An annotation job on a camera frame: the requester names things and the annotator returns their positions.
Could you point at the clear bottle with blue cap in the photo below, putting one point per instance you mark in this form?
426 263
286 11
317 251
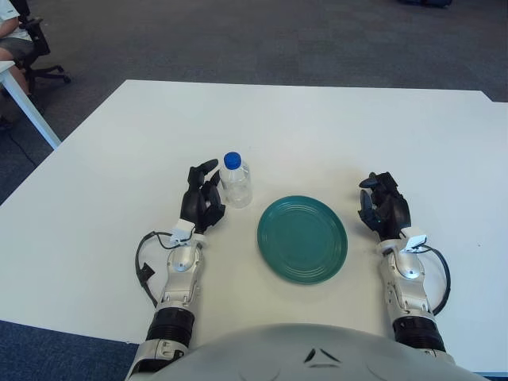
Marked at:
236 190

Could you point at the seated person in white shirt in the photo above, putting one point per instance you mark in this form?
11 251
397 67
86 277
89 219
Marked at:
12 31

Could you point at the black office chair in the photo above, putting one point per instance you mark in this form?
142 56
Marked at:
39 39

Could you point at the green ribbed plate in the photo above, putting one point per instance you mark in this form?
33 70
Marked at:
301 242

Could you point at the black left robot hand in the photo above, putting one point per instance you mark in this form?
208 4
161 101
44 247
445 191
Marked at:
196 202

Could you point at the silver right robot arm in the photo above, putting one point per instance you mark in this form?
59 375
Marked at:
409 274

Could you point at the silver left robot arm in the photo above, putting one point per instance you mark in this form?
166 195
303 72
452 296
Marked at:
180 266

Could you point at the grey robot torso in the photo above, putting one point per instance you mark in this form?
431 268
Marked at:
278 357

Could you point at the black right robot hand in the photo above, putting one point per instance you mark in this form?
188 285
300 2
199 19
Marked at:
393 210

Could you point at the white side table leg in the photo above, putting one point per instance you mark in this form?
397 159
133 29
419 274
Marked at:
28 107

